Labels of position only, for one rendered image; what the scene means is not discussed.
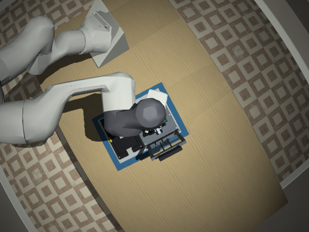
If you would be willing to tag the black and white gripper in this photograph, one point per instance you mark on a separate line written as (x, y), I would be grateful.
(158, 131)

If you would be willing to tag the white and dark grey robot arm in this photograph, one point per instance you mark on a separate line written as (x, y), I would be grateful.
(35, 49)

